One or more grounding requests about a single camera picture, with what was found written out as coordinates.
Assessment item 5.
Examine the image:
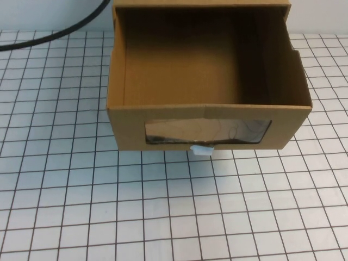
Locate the cardboard drawer with window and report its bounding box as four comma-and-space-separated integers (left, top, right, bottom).
105, 5, 313, 152

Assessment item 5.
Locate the white grid table cover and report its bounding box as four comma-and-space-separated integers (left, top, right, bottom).
0, 29, 348, 261

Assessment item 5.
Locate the white handle on creased-window drawer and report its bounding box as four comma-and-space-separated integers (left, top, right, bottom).
190, 145, 215, 157

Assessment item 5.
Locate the black cable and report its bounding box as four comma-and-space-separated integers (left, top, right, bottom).
0, 0, 110, 52

